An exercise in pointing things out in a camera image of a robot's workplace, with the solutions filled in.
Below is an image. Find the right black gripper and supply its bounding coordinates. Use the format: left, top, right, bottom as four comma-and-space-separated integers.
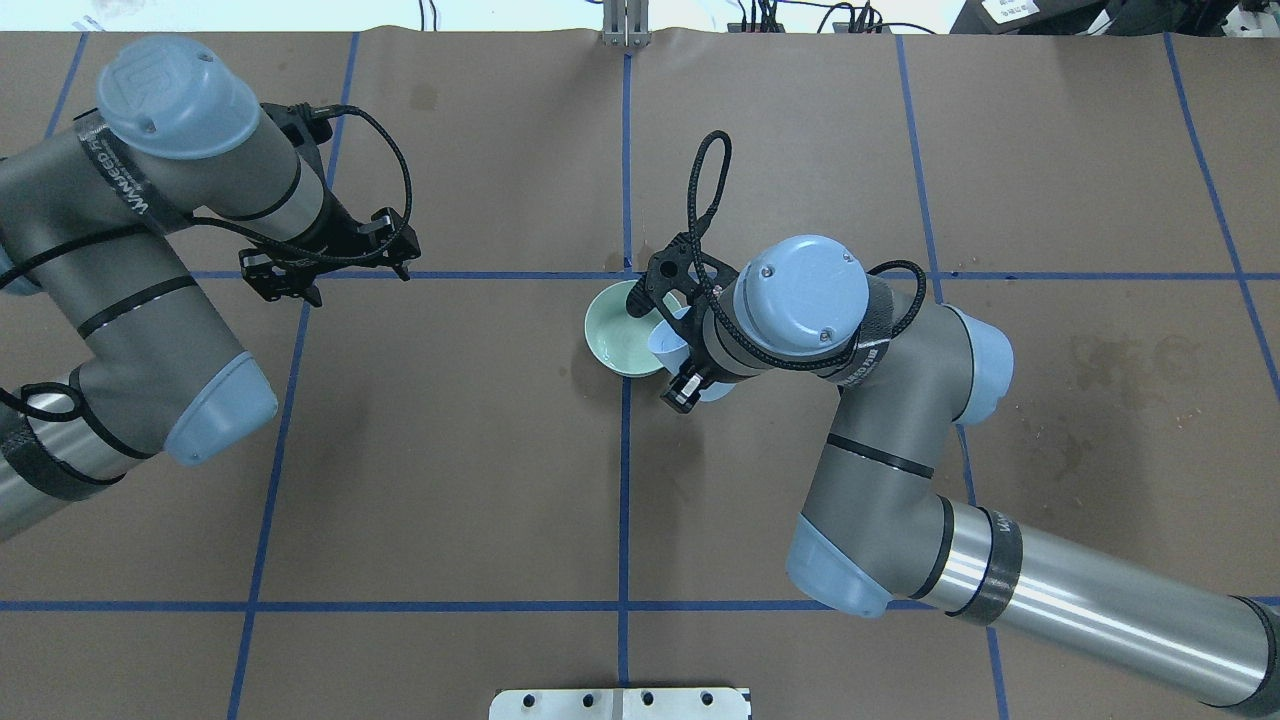
626, 238, 741, 415

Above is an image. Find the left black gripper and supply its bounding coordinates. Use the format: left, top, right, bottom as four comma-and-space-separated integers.
238, 196, 422, 307

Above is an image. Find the light blue plastic cup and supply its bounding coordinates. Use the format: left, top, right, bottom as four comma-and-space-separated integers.
644, 309, 735, 402

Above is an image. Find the light green bowl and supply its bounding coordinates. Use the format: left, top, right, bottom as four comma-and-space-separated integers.
582, 281, 680, 379

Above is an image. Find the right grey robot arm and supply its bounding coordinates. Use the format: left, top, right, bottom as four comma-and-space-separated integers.
617, 241, 1277, 719

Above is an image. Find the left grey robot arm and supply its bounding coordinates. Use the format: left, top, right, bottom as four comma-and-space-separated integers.
3, 35, 421, 539

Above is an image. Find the brown paper table cover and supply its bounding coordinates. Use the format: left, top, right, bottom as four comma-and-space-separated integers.
3, 27, 1277, 719

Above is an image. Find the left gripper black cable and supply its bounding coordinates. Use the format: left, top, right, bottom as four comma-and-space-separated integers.
180, 102, 415, 272

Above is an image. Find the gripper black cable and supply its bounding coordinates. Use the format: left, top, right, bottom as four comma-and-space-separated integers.
684, 129, 929, 373
180, 102, 415, 272

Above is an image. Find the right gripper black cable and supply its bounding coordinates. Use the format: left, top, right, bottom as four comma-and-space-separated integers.
684, 129, 929, 373

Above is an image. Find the aluminium frame post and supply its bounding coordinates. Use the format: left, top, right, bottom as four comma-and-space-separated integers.
598, 0, 652, 50

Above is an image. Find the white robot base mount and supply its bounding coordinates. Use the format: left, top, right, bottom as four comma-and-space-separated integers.
488, 687, 754, 719

